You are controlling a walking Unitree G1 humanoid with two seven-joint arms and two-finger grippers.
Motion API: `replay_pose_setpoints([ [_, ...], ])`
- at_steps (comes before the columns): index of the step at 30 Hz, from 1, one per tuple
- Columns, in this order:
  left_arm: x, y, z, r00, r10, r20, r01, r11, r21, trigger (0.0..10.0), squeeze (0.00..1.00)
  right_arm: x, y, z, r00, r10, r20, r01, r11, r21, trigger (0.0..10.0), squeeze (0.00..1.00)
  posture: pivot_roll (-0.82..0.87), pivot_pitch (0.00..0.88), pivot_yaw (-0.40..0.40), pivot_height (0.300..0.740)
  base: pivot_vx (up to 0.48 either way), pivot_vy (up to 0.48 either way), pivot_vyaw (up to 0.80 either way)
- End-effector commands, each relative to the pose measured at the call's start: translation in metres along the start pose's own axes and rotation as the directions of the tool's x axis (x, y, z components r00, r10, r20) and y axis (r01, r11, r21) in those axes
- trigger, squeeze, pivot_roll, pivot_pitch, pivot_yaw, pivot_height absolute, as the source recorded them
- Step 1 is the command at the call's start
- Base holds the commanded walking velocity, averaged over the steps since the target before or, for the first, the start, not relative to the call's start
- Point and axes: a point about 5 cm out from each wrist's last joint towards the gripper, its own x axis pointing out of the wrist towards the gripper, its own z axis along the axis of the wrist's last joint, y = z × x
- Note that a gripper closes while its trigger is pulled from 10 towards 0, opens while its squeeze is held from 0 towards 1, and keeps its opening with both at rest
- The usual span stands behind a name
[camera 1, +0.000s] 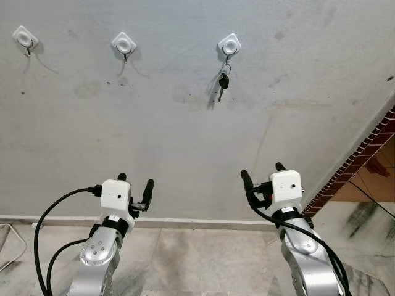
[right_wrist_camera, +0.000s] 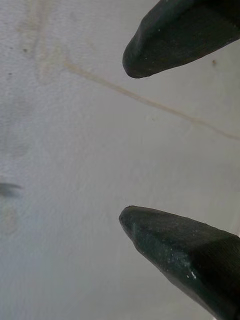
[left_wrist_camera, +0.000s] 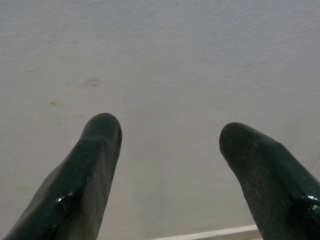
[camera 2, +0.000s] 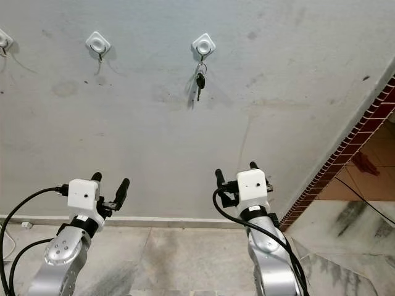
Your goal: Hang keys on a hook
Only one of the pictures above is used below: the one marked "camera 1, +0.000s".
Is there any red brick tile trim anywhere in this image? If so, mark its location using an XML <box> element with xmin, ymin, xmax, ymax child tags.
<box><xmin>302</xmin><ymin>108</ymin><xmax>395</xmax><ymax>216</ymax></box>

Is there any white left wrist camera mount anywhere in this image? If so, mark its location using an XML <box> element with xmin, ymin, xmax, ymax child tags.
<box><xmin>100</xmin><ymin>179</ymin><xmax>134</xmax><ymax>224</ymax></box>

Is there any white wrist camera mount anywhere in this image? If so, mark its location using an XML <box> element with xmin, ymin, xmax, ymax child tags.
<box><xmin>100</xmin><ymin>179</ymin><xmax>134</xmax><ymax>224</ymax></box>
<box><xmin>270</xmin><ymin>171</ymin><xmax>303</xmax><ymax>213</ymax></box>

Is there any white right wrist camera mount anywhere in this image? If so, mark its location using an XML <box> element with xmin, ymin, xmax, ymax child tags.
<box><xmin>270</xmin><ymin>171</ymin><xmax>303</xmax><ymax>213</ymax></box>

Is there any black left camera cable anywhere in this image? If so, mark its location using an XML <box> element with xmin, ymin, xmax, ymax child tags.
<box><xmin>33</xmin><ymin>185</ymin><xmax>103</xmax><ymax>296</ymax></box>

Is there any black camera cable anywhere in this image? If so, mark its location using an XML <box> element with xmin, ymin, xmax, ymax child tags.
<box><xmin>246</xmin><ymin>181</ymin><xmax>351</xmax><ymax>296</ymax></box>
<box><xmin>33</xmin><ymin>185</ymin><xmax>103</xmax><ymax>296</ymax></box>

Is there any black right camera cable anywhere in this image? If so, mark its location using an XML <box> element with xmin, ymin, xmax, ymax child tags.
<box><xmin>246</xmin><ymin>181</ymin><xmax>351</xmax><ymax>296</ymax></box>

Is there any black car key with ring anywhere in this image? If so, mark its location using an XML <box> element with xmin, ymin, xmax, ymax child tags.
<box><xmin>217</xmin><ymin>60</ymin><xmax>231</xmax><ymax>103</ymax></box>

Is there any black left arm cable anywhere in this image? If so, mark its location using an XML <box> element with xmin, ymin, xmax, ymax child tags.
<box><xmin>46</xmin><ymin>237</ymin><xmax>93</xmax><ymax>296</ymax></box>

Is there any white floor cable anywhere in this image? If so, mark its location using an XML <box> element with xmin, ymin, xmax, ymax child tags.
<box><xmin>0</xmin><ymin>223</ymin><xmax>28</xmax><ymax>272</ymax></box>

